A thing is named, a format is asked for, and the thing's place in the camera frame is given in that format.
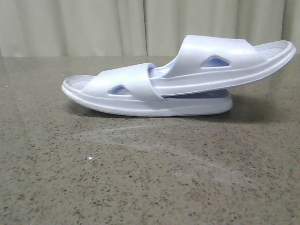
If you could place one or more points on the beige background curtain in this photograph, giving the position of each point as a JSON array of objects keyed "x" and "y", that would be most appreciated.
[{"x": 138, "y": 27}]

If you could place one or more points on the light blue slipper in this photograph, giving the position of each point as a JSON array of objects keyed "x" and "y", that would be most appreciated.
[
  {"x": 211, "y": 63},
  {"x": 129, "y": 91}
]

